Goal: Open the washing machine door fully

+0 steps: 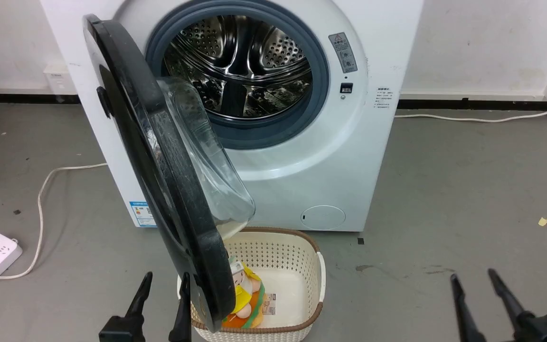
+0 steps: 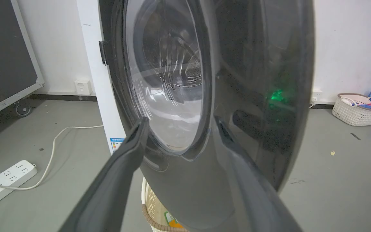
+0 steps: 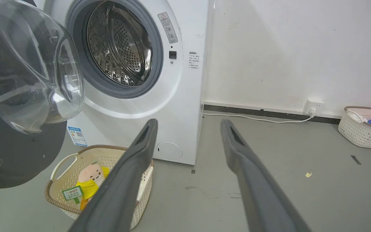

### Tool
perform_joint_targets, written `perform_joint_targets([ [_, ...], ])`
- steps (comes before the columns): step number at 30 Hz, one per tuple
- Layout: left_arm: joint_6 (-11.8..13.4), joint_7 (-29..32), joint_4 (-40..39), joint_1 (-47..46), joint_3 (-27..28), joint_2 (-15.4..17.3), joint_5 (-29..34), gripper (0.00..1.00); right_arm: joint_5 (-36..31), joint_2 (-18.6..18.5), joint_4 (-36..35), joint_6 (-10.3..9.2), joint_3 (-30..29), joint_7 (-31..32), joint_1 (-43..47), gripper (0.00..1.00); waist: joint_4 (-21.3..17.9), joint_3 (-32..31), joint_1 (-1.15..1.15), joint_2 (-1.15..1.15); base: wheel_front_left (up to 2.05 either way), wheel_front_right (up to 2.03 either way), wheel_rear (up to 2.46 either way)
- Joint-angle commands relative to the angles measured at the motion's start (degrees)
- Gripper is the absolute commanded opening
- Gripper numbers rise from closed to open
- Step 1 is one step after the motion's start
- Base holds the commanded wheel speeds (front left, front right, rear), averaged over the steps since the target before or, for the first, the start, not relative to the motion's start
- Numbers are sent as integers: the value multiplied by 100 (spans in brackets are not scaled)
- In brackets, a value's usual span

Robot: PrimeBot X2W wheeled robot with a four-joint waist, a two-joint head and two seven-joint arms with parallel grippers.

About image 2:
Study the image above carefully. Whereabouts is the white wall socket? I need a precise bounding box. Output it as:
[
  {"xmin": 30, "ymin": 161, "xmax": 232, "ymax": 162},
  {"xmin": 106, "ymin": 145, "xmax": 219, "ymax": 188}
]
[{"xmin": 74, "ymin": 80, "xmax": 92, "ymax": 95}]

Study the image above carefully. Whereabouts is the white power strip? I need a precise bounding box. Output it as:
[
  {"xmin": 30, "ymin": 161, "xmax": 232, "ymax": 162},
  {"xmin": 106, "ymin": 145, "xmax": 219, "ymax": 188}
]
[
  {"xmin": 0, "ymin": 160, "xmax": 38, "ymax": 215},
  {"xmin": 0, "ymin": 125, "xmax": 104, "ymax": 190}
]

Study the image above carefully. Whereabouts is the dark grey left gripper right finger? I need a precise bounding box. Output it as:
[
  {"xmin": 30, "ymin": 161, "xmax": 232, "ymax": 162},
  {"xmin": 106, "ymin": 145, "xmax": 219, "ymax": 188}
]
[{"xmin": 214, "ymin": 115, "xmax": 303, "ymax": 232}]

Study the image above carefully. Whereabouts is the white washing machine body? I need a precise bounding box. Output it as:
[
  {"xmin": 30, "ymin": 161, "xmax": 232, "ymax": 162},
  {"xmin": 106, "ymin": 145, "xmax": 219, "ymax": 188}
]
[{"xmin": 76, "ymin": 0, "xmax": 126, "ymax": 155}]

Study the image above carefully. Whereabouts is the black panel with metal frame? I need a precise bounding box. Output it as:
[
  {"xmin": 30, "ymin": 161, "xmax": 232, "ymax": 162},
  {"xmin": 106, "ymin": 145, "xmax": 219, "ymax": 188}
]
[{"xmin": 0, "ymin": 0, "xmax": 45, "ymax": 123}]

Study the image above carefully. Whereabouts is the white woven laundry basket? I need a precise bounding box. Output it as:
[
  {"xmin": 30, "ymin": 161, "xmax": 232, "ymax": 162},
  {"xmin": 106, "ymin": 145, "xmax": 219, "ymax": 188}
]
[{"xmin": 332, "ymin": 93, "xmax": 371, "ymax": 126}]

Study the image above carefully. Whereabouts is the white basket with brown rim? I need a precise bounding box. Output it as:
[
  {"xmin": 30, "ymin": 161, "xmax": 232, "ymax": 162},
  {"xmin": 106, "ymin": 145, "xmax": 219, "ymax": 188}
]
[{"xmin": 141, "ymin": 176, "xmax": 189, "ymax": 232}]

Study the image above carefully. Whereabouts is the colourful clothes pile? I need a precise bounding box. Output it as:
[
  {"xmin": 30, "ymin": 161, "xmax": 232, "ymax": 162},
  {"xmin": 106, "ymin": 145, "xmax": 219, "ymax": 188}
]
[{"xmin": 341, "ymin": 97, "xmax": 371, "ymax": 110}]

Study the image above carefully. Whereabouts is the black caster wheel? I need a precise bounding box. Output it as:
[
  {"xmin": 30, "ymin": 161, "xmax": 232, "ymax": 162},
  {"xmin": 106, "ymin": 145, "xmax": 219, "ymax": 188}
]
[{"xmin": 14, "ymin": 99, "xmax": 32, "ymax": 117}]

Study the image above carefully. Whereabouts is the dark round washing machine door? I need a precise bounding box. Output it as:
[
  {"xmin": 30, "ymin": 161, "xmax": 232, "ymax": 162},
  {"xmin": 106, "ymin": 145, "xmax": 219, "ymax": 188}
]
[{"xmin": 99, "ymin": 0, "xmax": 316, "ymax": 230}]

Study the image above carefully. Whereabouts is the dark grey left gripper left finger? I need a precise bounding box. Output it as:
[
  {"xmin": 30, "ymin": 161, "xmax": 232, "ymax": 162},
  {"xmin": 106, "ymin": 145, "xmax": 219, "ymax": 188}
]
[{"xmin": 58, "ymin": 117, "xmax": 149, "ymax": 232}]

